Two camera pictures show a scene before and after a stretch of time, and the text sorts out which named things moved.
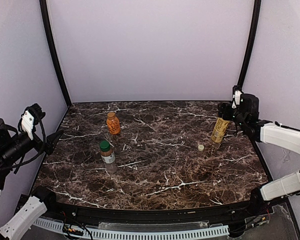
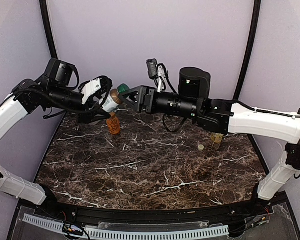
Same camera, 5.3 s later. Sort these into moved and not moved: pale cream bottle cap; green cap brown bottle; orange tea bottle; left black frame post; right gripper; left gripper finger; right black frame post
Moved: right gripper; green cap brown bottle; left gripper finger
Not moved: orange tea bottle; left black frame post; pale cream bottle cap; right black frame post
